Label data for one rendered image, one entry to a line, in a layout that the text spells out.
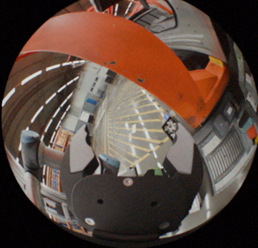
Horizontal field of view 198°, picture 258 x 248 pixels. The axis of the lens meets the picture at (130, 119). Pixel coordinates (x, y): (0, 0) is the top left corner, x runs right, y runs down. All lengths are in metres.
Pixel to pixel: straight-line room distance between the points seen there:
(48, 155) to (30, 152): 0.10
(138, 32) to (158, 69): 0.13
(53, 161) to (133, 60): 0.41
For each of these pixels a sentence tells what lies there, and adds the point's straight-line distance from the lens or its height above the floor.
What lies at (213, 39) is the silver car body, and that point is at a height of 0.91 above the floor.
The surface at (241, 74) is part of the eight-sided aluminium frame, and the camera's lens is 0.51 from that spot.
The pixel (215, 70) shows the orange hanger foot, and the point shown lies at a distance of 0.69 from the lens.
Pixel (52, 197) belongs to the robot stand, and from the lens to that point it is 0.68.
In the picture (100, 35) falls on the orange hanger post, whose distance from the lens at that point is 0.24.
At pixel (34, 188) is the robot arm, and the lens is 0.38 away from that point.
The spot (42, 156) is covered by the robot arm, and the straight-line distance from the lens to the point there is 0.37.
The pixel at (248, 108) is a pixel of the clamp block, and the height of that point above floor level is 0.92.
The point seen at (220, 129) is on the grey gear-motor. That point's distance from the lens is 0.77.
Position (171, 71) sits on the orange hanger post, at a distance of 0.28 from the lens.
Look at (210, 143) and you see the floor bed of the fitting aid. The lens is 1.08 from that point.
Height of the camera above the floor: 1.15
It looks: 29 degrees down
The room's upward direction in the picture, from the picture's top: 68 degrees counter-clockwise
